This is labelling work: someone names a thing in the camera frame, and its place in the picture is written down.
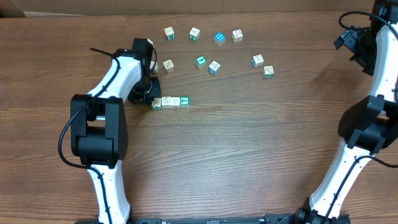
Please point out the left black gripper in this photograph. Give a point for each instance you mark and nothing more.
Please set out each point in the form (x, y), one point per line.
(135, 96)

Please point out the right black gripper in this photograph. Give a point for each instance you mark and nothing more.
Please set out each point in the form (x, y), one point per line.
(349, 40)

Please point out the blue X top block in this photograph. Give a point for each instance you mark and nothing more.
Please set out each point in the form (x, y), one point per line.
(166, 102)

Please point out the wooden block with engraved drawing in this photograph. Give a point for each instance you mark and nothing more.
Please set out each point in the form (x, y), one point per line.
(155, 67)

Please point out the wooden block with red print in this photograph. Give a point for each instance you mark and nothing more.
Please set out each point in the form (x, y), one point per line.
(175, 102)

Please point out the green 7 top block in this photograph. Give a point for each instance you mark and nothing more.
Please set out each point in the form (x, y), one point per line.
(184, 102)

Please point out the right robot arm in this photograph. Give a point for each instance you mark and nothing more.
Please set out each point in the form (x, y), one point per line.
(365, 128)

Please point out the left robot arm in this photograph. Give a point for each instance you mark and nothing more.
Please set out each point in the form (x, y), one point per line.
(99, 135)

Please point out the block with red Y side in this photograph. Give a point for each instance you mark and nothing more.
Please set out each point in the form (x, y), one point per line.
(169, 66)

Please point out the plain wooden block upper left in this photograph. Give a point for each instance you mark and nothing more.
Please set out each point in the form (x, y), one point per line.
(151, 42)

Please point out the block with green R side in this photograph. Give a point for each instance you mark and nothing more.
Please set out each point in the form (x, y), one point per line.
(169, 32)

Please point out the green 4 top block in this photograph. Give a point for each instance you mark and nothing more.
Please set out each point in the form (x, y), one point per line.
(201, 62)

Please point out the block with green J side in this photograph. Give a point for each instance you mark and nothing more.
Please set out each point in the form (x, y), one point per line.
(194, 34)

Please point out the blue H top block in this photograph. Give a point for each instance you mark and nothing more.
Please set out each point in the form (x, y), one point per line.
(219, 39)

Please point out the block with green bottom side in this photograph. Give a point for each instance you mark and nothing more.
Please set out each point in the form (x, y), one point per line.
(268, 71)

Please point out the block with blue left side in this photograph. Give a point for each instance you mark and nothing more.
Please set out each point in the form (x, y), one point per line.
(257, 61)

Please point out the wooden block with animal drawing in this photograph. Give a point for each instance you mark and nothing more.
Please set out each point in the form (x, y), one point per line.
(237, 35)

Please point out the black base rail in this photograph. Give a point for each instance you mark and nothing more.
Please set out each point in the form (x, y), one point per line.
(211, 221)

